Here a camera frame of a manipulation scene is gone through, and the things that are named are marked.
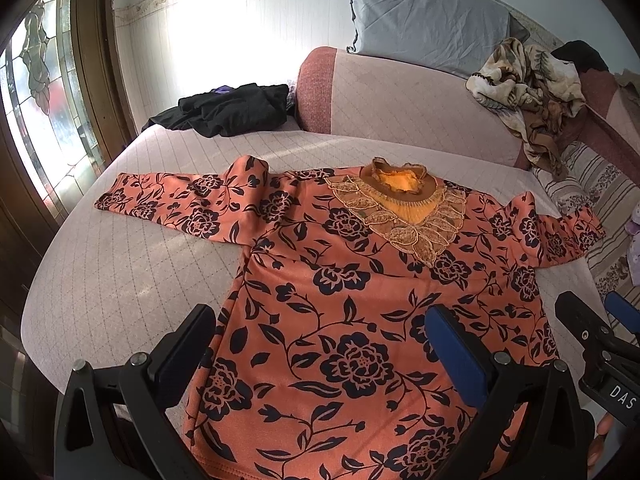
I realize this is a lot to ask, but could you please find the orange floral blouse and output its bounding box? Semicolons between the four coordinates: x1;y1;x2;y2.
96;156;604;479

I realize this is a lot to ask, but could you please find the black clothes pile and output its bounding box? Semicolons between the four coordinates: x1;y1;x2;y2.
141;84;290;139

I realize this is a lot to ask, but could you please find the right hand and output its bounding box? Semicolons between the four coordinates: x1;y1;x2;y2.
587;413;614;470

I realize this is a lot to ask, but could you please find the striped floral bedsheet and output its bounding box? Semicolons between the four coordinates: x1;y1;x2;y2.
532;142;639;308

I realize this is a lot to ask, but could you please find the brown cream floral blanket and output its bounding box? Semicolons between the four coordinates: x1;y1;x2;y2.
465;37;586;180

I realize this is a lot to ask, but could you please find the dark garment on headboard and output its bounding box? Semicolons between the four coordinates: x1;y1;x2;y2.
551;40;608;73

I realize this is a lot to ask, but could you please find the stained glass wooden door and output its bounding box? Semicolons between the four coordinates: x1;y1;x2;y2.
1;0;136;337

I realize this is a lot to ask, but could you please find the pink quilted headboard cushion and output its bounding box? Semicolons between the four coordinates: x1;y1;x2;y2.
296;47;529;170

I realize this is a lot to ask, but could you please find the grey pillow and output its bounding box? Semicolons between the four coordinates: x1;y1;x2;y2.
347;0;529;78

